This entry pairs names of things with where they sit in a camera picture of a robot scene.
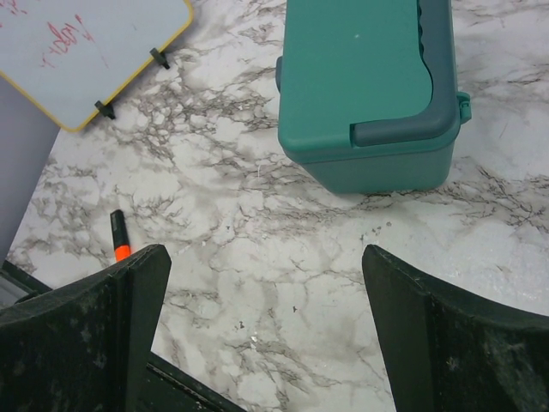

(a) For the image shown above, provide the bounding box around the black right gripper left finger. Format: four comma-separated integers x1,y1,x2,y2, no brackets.
1,245,172,411

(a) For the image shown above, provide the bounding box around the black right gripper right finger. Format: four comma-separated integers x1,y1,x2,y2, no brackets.
362,245,548,411

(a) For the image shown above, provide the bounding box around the teal medicine kit box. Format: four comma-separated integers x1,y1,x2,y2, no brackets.
275,0,472,194

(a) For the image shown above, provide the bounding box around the black orange highlighter marker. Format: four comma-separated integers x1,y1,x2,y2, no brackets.
110,209,131,262

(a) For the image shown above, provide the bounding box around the yellow framed whiteboard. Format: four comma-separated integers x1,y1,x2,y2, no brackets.
1,1,194,131

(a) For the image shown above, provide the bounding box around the black whiteboard clip far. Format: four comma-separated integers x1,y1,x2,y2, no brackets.
149,48,170,70

